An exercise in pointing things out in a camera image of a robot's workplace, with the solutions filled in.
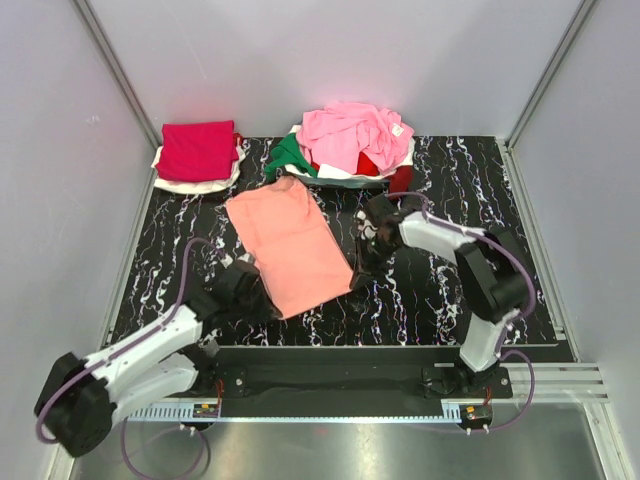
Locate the right aluminium frame post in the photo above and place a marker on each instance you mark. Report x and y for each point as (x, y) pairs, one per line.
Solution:
(576, 24)

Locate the left aluminium frame post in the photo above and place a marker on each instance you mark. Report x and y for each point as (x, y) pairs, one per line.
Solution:
(99, 37)

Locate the light pink t shirt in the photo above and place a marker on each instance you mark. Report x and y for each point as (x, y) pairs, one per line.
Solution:
(341, 115)

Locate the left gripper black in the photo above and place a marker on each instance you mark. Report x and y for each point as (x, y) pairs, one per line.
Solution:
(267, 308)

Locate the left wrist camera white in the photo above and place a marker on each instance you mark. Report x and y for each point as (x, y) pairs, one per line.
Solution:
(228, 260)

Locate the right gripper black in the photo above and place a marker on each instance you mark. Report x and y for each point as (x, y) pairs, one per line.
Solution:
(362, 276)

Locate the laundry basket grey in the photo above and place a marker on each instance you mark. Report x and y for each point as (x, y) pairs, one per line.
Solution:
(349, 183)

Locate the folded red t shirt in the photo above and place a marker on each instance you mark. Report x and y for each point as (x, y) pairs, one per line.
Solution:
(238, 137)

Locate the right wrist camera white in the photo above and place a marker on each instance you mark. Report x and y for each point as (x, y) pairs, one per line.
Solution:
(366, 229)

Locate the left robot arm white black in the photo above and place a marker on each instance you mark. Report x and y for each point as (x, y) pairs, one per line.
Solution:
(84, 398)

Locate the grey slotted cable duct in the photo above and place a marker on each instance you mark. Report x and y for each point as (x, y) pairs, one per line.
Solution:
(410, 410)

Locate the green t shirt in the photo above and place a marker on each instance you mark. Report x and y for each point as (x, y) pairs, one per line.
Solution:
(287, 152)

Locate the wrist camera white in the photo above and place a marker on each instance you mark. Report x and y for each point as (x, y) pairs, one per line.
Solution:
(228, 260)
(366, 229)

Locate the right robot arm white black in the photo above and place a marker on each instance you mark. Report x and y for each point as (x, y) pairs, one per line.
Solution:
(496, 285)

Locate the salmon orange t shirt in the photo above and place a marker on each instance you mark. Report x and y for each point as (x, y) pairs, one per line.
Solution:
(282, 227)

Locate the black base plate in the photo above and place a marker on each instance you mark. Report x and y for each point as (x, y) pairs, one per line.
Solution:
(429, 372)

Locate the folded white t shirt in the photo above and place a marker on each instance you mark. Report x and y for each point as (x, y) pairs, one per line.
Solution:
(200, 188)

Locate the aluminium frame post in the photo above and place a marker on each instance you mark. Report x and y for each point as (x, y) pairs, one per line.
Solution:
(576, 24)
(99, 37)

